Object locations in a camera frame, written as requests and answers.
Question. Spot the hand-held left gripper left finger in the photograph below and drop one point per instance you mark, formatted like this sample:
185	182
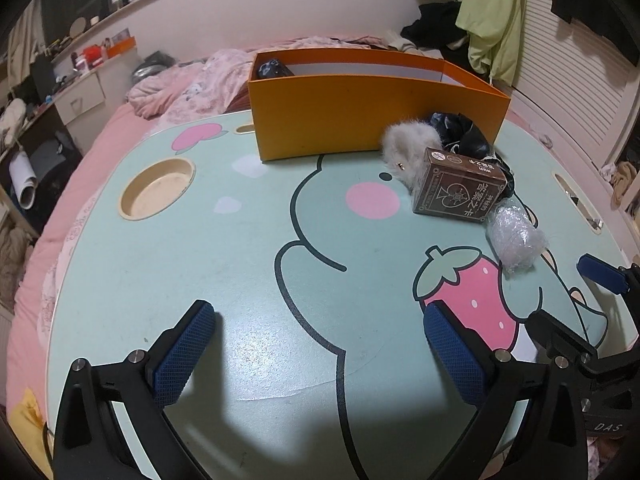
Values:
185	355

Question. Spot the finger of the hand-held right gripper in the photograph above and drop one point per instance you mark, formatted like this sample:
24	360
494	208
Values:
602	272
555	332

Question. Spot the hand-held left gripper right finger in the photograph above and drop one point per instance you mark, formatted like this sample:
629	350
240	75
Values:
455	360

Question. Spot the brown card box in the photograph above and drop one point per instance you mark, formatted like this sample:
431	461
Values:
457	185

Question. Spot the black lace cloth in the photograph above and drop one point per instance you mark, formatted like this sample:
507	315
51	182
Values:
465	135

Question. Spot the grey fur pompom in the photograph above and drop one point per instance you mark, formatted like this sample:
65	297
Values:
407	145

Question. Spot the orange cardboard box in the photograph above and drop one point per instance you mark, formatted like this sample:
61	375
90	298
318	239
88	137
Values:
325	115

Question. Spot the dark glossy pouch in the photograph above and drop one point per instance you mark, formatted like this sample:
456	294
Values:
272	69

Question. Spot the red container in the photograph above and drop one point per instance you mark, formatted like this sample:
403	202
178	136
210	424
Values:
92	56

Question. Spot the clear plastic wrap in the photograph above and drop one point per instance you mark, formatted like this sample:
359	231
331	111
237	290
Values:
515	237

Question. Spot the white louvred door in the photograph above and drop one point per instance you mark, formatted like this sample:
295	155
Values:
575	85

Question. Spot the pink bed sheet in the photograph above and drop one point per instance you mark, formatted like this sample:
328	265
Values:
65	200

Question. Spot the rolled white paper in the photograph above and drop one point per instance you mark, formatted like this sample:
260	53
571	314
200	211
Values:
22	177

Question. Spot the pink floral blanket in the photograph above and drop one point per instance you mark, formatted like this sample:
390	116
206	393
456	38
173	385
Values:
200	80

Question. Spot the light green hanging garment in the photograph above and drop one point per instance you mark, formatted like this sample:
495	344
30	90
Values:
492	20

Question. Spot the white nightstand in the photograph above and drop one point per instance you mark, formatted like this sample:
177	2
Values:
80	100

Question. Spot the grey shiny bag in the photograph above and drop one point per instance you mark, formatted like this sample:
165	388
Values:
152	67

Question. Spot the pile of black clothes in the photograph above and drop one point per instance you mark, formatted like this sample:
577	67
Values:
435	25

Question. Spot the small orange box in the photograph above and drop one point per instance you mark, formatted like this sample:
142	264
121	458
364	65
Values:
121	47

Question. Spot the small round mirror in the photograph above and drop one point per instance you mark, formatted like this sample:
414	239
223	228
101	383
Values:
77	26

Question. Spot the beige curtain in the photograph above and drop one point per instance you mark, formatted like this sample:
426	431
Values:
25	35

